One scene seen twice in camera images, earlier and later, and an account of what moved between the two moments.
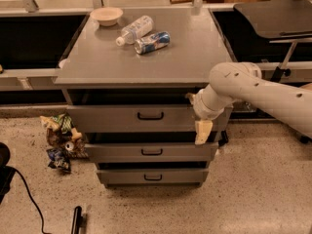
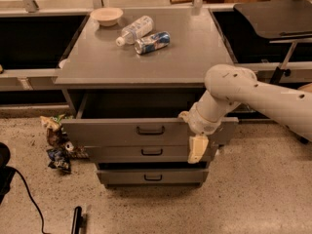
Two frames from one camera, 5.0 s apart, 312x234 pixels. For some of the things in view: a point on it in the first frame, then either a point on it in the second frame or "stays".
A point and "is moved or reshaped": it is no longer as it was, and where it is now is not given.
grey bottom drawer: [153, 176] stays
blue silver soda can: [151, 42] stays
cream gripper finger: [191, 97] → [184, 115]
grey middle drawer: [152, 152] stays
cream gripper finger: [203, 129] → [197, 147]
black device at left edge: [6, 172] stays
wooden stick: [181, 0] stays
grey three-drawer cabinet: [129, 91] stays
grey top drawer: [140, 118] is moved or reshaped
